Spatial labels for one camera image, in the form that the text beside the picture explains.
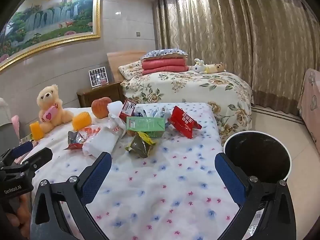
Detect round black trash bin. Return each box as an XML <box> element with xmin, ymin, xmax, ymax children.
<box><xmin>223</xmin><ymin>131</ymin><xmax>292</xmax><ymax>184</ymax></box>

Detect framed landscape painting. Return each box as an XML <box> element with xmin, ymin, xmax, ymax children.
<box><xmin>0</xmin><ymin>0</ymin><xmax>102</xmax><ymax>72</ymax></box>

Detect person's left hand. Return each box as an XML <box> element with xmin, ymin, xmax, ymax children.
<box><xmin>6</xmin><ymin>195</ymin><xmax>32</xmax><ymax>232</ymax></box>

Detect red snack bag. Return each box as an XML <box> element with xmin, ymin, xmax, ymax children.
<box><xmin>168</xmin><ymin>106</ymin><xmax>202</xmax><ymax>139</ymax></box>

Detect beige patterned curtain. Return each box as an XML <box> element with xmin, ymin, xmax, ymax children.
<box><xmin>152</xmin><ymin>0</ymin><xmax>320</xmax><ymax>117</ymax></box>

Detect photo collage frame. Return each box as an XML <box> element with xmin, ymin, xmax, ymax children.
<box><xmin>89</xmin><ymin>67</ymin><xmax>108</xmax><ymax>88</ymax></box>

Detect yellow plush toy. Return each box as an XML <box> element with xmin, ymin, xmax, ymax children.
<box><xmin>204</xmin><ymin>62</ymin><xmax>227</xmax><ymax>74</ymax></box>

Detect orange foam fruit net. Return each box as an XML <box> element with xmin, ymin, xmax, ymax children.
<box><xmin>29</xmin><ymin>121</ymin><xmax>45</xmax><ymax>140</ymax></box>

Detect red white milk carton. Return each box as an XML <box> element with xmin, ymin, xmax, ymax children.
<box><xmin>119</xmin><ymin>99</ymin><xmax>137</xmax><ymax>120</ymax></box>

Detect wooden nightstand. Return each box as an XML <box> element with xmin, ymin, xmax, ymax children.
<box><xmin>76</xmin><ymin>81</ymin><xmax>125</xmax><ymax>108</ymax></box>

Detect white foam fruit net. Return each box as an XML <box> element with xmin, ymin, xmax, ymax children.
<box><xmin>107</xmin><ymin>100</ymin><xmax>125</xmax><ymax>118</ymax></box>

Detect cream teddy bear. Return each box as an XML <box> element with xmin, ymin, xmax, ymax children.
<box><xmin>36</xmin><ymin>84</ymin><xmax>74</xmax><ymax>133</ymax></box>

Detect green yellow snack wrapper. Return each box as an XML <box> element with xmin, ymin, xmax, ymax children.
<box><xmin>125</xmin><ymin>131</ymin><xmax>157</xmax><ymax>158</ymax></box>

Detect pink heart print chair cover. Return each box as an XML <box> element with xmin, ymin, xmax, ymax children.
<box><xmin>297</xmin><ymin>68</ymin><xmax>320</xmax><ymax>155</ymax></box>

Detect yellow foam fruit net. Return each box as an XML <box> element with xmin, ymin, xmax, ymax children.
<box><xmin>72</xmin><ymin>112</ymin><xmax>91</xmax><ymax>131</ymax></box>

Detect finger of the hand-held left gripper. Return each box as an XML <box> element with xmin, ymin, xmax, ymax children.
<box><xmin>0</xmin><ymin>142</ymin><xmax>33</xmax><ymax>167</ymax></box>
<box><xmin>5</xmin><ymin>147</ymin><xmax>53</xmax><ymax>180</ymax></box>

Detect blue white frilled pillow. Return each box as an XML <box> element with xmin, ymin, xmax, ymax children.
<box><xmin>141</xmin><ymin>48</ymin><xmax>188</xmax><ymax>60</ymax></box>

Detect cream patterned pillow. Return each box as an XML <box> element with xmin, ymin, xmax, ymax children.
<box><xmin>118</xmin><ymin>60</ymin><xmax>143</xmax><ymax>80</ymax></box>

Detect green drink carton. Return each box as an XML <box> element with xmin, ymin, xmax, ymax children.
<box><xmin>126</xmin><ymin>116</ymin><xmax>166</xmax><ymax>138</ymax></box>

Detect folded red quilt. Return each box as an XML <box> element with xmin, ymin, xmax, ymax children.
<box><xmin>141</xmin><ymin>58</ymin><xmax>190</xmax><ymax>75</ymax></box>

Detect wooden headboard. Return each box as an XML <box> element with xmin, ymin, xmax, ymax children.
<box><xmin>107</xmin><ymin>50</ymin><xmax>148</xmax><ymax>83</ymax></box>

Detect red silver snack wrapper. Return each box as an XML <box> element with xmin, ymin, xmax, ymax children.
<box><xmin>64</xmin><ymin>130</ymin><xmax>87</xmax><ymax>150</ymax></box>

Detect white rabbit plush toy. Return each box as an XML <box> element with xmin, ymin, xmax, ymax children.
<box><xmin>194</xmin><ymin>58</ymin><xmax>208</xmax><ymax>74</ymax></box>

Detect red apple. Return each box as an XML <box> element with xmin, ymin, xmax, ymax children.
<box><xmin>91</xmin><ymin>97</ymin><xmax>113</xmax><ymax>118</ymax></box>

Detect orange white snack wrapper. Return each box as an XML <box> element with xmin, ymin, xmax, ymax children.
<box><xmin>80</xmin><ymin>126</ymin><xmax>101</xmax><ymax>140</ymax></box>

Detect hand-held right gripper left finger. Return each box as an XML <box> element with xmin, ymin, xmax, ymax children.
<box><xmin>30</xmin><ymin>151</ymin><xmax>113</xmax><ymax>240</ymax></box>

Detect floral bed cover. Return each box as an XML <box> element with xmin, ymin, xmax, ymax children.
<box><xmin>121</xmin><ymin>70</ymin><xmax>253</xmax><ymax>145</ymax></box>

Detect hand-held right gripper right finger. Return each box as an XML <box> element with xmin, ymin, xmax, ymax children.
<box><xmin>214</xmin><ymin>152</ymin><xmax>297</xmax><ymax>240</ymax></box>

